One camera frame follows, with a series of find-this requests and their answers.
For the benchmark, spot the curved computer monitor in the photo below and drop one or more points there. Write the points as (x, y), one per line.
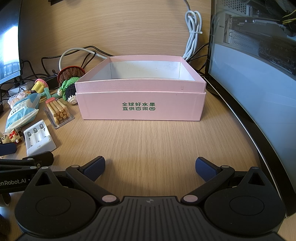
(254, 81)

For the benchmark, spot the teal plastic toy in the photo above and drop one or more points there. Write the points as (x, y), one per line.
(46, 92)

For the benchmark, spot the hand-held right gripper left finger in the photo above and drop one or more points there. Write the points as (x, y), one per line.
(94, 168)

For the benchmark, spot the flat computer monitor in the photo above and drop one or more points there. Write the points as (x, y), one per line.
(9, 41)

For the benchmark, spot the biscuit stick packet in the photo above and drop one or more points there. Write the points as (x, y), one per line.
(59, 111)

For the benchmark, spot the small red toy figure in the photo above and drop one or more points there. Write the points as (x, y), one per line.
(15, 135)

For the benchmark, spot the crocheted doll with brown hair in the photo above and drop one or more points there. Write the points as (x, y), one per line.
(69, 85)

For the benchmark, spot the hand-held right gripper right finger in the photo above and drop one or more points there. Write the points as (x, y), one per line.
(205, 169)

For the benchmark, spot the clear pink candy packet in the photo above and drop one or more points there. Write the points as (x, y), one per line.
(16, 98)

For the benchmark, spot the yellow and pink toy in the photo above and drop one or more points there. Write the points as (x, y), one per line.
(38, 87)

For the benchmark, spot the blue and white snack packet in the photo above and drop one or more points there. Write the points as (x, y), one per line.
(20, 113)

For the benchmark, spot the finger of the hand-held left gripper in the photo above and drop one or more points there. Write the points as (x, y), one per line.
(8, 149)
(44, 158)

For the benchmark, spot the pink cardboard box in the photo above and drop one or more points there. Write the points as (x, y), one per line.
(138, 106)

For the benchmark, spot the black power adapter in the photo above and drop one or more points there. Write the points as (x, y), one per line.
(52, 83)

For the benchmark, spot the white power strip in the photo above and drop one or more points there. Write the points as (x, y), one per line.
(23, 87)

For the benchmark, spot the white battery charger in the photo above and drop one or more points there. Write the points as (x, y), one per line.
(44, 143)

